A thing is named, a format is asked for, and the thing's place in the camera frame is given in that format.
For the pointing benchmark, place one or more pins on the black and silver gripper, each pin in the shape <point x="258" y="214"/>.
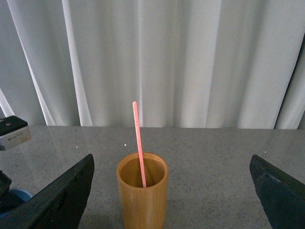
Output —
<point x="13" y="131"/>

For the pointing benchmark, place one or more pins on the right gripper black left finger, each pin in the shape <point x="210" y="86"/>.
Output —
<point x="60" y="205"/>

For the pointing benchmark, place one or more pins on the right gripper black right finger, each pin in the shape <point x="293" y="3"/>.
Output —
<point x="281" y="195"/>

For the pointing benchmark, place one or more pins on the white pleated curtain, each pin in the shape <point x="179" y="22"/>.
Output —
<point x="187" y="63"/>

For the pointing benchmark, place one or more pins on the pink chopstick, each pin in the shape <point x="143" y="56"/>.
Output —
<point x="139" y="142"/>

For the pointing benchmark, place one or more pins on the bamboo chopstick holder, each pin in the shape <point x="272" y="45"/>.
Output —
<point x="143" y="207"/>

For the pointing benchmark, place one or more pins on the light blue plastic cup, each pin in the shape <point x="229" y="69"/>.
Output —
<point x="20" y="193"/>

